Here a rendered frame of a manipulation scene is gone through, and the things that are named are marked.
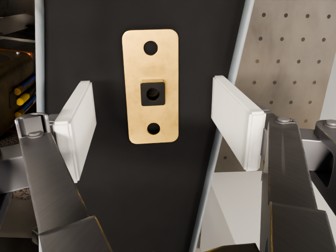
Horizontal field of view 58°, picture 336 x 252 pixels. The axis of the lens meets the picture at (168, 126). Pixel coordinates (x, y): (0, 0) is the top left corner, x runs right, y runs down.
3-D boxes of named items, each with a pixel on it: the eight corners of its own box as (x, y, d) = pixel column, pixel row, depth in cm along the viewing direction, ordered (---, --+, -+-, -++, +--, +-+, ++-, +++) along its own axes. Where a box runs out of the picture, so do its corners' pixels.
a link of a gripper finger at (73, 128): (79, 184, 14) (62, 185, 14) (96, 124, 20) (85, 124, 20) (69, 122, 12) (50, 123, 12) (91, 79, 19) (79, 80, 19)
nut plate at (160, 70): (121, 30, 20) (120, 32, 19) (177, 28, 21) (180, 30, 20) (129, 142, 24) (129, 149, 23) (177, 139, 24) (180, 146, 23)
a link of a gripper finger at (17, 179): (50, 193, 12) (-31, 199, 12) (74, 138, 16) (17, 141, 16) (44, 159, 11) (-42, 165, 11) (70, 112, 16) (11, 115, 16)
